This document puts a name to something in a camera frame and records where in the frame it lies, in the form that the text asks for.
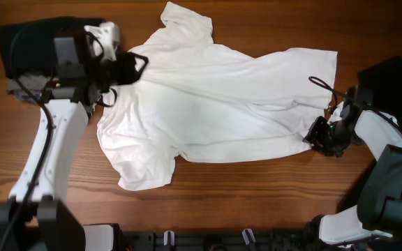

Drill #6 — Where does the black garment at right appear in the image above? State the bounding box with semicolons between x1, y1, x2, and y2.
340;55;402;210

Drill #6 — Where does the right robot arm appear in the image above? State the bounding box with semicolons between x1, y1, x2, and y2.
304;86;402;249

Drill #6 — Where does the left white rail clip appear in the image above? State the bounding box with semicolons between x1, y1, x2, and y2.
163;230;175;247

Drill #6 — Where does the white t-shirt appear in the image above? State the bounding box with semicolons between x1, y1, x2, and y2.
97;3;337;191

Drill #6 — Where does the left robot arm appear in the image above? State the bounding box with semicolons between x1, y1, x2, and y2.
0;22;142;250

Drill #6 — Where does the folded grey garment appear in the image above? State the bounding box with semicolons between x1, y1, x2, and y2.
6;73;57;103

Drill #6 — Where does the folded black garment on stack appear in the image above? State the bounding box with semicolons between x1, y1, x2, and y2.
0;16;105;79

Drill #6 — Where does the white rail clip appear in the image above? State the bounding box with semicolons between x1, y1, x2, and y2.
242;228;255;246
163;230;175;247

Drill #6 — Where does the right white rail clip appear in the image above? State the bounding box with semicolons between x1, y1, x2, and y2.
242;228;255;246

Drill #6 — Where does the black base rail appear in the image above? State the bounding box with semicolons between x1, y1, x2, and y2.
124;229;307;251

